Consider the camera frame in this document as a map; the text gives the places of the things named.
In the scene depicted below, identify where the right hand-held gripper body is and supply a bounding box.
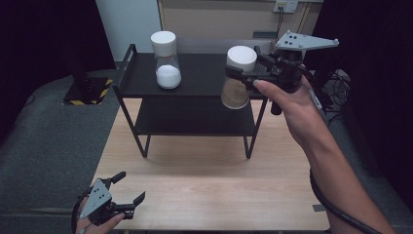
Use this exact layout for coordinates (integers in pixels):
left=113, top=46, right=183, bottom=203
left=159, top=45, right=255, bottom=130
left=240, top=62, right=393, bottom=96
left=259, top=29, right=341, bottom=116

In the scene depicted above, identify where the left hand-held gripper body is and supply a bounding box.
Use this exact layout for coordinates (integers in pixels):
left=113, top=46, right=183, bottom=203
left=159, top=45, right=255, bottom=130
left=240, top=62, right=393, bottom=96
left=78, top=177, right=136, bottom=226

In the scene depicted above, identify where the brown powder glass jar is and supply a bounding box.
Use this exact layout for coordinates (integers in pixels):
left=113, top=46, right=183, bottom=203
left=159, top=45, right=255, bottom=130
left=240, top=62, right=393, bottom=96
left=220, top=45, right=259, bottom=110

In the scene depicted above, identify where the black two-tier metal shelf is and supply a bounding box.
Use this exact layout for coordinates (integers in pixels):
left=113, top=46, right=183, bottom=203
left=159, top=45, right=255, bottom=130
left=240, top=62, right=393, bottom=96
left=111, top=43, right=273, bottom=160

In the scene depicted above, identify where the white powder glass jar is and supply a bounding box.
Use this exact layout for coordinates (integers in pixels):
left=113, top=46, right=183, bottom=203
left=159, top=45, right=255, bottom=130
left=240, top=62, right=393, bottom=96
left=149, top=30, right=183, bottom=91

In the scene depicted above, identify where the person's left hand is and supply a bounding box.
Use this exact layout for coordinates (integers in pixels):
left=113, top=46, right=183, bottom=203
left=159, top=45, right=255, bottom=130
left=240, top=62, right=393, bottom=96
left=74, top=198, right=127, bottom=234

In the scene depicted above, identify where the person's right hand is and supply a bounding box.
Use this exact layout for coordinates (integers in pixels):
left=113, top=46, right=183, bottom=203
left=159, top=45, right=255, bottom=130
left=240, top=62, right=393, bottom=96
left=251, top=73, right=330, bottom=148

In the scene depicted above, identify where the beige wooden cabinet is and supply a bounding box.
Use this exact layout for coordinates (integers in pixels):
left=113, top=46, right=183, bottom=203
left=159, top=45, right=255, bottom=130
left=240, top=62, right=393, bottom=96
left=157, top=0, right=324, bottom=73

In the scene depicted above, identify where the dark curtain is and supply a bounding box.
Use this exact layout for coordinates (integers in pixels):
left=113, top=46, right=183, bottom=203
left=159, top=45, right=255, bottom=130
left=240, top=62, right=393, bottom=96
left=0, top=0, right=117, bottom=145
left=300, top=0, right=413, bottom=213

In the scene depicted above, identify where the left hand-held gripper cable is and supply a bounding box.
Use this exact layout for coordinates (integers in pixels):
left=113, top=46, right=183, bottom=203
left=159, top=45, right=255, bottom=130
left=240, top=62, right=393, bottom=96
left=70, top=187, right=94, bottom=234

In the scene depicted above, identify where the hand-held gripper cable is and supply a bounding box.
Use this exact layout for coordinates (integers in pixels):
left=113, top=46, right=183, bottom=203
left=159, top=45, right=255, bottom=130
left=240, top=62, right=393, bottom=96
left=309, top=169, right=385, bottom=234
left=70, top=187, right=94, bottom=234

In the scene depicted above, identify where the black socket cable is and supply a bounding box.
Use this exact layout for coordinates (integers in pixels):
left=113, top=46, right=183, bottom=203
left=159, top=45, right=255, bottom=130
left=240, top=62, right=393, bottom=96
left=275, top=9, right=285, bottom=43

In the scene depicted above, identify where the tangled cable bundle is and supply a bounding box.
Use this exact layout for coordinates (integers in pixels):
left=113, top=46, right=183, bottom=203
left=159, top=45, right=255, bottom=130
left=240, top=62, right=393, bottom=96
left=325, top=68, right=353, bottom=126

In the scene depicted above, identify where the white wall socket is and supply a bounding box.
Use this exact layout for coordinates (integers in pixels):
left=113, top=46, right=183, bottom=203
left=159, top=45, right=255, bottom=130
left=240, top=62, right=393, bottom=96
left=273, top=0, right=299, bottom=15

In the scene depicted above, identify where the right hand-held gripper cable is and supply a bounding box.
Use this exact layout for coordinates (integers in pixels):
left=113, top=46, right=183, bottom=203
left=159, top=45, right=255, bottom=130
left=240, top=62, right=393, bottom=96
left=309, top=169, right=385, bottom=234

